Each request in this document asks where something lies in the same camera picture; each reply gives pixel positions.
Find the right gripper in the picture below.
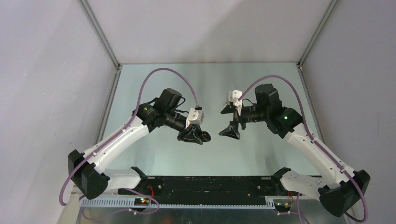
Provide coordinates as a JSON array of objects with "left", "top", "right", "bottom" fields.
[{"left": 219, "top": 103, "right": 269, "bottom": 140}]

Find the black earbud charging case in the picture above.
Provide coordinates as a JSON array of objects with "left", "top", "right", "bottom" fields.
[{"left": 198, "top": 131, "right": 212, "bottom": 143}]

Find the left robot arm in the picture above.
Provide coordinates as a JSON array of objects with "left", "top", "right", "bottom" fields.
[{"left": 68, "top": 88, "right": 211, "bottom": 200}]

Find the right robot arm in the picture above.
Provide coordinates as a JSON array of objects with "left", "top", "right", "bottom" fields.
[{"left": 219, "top": 84, "right": 371, "bottom": 217}]

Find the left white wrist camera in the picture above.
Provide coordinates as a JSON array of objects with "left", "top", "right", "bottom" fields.
[{"left": 185, "top": 108, "right": 204, "bottom": 128}]

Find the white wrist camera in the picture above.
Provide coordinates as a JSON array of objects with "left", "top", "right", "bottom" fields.
[
  {"left": 226, "top": 90, "right": 243, "bottom": 115},
  {"left": 185, "top": 108, "right": 204, "bottom": 128}
]

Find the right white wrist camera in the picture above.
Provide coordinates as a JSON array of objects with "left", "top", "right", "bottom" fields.
[{"left": 226, "top": 90, "right": 243, "bottom": 115}]

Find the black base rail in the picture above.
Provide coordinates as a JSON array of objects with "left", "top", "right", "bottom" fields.
[{"left": 134, "top": 176, "right": 289, "bottom": 206}]

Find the right aluminium frame post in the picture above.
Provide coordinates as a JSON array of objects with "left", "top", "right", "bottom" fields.
[{"left": 297, "top": 0, "right": 339, "bottom": 71}]

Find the aluminium frame post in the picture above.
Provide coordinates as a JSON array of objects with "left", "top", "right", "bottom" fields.
[
  {"left": 297, "top": 0, "right": 339, "bottom": 71},
  {"left": 77, "top": 0, "right": 120, "bottom": 69}
]

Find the left aluminium frame post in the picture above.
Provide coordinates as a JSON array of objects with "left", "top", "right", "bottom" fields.
[{"left": 77, "top": 0, "right": 120, "bottom": 69}]

